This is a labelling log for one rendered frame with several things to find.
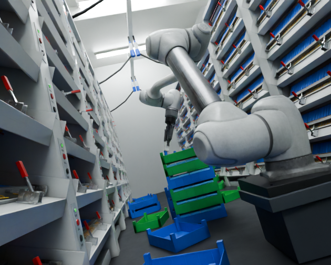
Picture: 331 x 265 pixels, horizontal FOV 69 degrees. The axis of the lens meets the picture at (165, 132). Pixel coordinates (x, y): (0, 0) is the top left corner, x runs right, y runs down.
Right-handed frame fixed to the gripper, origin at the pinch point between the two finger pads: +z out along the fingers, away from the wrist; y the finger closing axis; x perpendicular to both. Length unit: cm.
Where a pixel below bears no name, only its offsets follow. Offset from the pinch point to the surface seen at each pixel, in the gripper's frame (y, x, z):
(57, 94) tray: -61, 63, 8
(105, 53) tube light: 279, 59, -231
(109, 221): -9, 29, 50
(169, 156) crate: -4.1, -1.5, 7.5
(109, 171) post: 60, 28, 16
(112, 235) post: -9, 26, 57
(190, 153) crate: -10.8, -12.8, 3.8
